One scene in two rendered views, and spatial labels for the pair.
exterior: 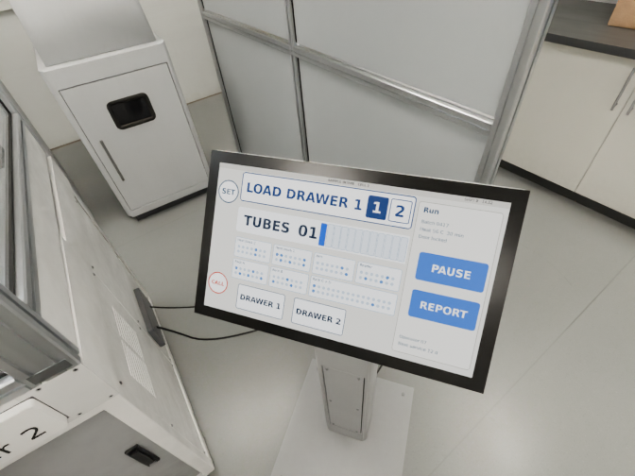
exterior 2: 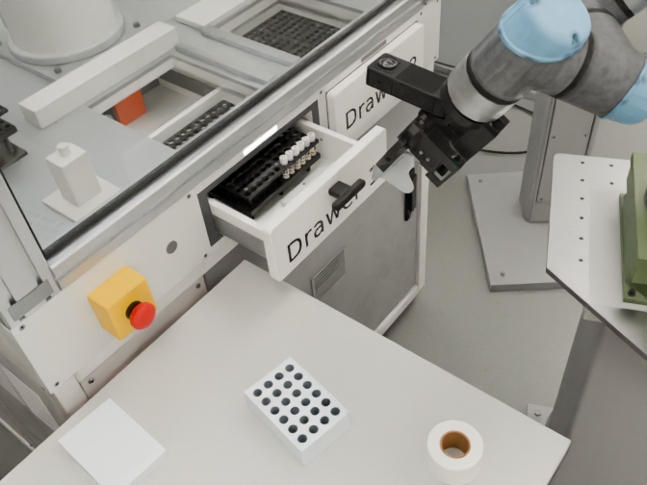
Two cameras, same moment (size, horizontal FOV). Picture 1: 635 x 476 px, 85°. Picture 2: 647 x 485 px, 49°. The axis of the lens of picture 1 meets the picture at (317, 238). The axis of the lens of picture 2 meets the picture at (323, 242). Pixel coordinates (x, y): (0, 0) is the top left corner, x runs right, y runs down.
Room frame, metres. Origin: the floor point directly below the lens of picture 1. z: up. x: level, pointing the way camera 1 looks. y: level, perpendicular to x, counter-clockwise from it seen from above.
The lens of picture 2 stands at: (-0.86, 1.14, 1.62)
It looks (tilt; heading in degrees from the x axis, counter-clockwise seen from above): 45 degrees down; 342
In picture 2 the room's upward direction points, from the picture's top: 6 degrees counter-clockwise
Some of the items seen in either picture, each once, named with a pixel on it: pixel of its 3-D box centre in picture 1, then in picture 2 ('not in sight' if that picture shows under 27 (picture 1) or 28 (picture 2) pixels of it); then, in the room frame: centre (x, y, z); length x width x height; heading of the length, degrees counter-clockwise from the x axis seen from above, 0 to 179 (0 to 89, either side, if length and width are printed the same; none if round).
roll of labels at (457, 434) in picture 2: not in sight; (453, 451); (-0.50, 0.87, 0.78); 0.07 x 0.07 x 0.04
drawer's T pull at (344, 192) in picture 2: not in sight; (342, 191); (-0.11, 0.85, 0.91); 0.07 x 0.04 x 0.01; 119
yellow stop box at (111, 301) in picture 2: not in sight; (124, 303); (-0.15, 1.20, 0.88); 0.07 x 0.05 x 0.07; 119
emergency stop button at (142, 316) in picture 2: not in sight; (140, 314); (-0.18, 1.18, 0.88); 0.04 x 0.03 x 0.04; 119
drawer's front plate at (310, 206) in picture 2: not in sight; (329, 200); (-0.08, 0.86, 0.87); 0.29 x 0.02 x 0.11; 119
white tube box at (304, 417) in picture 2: not in sight; (297, 409); (-0.35, 1.03, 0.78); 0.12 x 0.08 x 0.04; 19
